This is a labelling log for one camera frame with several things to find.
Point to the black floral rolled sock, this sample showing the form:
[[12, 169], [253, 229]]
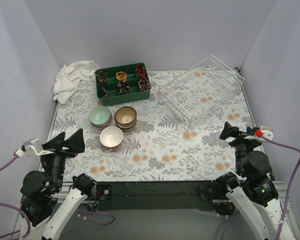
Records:
[[123, 88]]

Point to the white wire dish rack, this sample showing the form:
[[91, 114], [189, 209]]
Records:
[[200, 90]]

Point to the dark patterned rolled sock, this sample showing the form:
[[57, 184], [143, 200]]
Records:
[[101, 77]]

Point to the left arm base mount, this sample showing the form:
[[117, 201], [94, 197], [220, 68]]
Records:
[[102, 194]]

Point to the white crumpled cloth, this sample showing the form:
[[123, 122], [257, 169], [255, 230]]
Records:
[[69, 77]]

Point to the green plastic organizer tray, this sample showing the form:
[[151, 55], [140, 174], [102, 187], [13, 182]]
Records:
[[114, 97]]

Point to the olive brown bowl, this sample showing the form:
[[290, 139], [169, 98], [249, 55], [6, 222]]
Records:
[[126, 129]]

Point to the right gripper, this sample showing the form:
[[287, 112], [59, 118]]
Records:
[[240, 142]]

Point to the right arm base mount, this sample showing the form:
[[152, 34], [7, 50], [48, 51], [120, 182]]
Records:
[[213, 191]]

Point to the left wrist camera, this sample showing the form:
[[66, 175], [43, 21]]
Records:
[[31, 148]]

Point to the floral table mat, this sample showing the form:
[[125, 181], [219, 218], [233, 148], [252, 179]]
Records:
[[158, 147]]

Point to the orange black rolled sock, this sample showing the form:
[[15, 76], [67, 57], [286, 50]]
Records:
[[140, 71]]

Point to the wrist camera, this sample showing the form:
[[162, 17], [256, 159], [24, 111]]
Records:
[[31, 148], [262, 134]]

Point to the white orange floral bowl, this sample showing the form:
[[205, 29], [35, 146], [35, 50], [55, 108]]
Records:
[[106, 123]]

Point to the yellow rolled sock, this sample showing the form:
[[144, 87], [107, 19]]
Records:
[[121, 76]]

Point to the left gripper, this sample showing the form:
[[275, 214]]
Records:
[[61, 151]]

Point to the pink rose rolled sock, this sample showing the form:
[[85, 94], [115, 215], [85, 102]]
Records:
[[144, 84]]

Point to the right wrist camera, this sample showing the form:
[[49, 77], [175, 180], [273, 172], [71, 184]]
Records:
[[262, 134]]

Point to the black patterned bowl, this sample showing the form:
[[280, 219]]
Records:
[[125, 115]]

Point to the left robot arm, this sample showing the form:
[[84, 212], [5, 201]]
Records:
[[38, 187]]

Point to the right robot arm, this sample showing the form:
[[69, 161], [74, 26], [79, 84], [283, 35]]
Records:
[[249, 189]]

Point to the beige bowl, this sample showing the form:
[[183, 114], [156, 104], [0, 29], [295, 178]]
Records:
[[125, 126]]

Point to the aluminium frame rail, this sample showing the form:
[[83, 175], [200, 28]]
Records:
[[153, 188]]

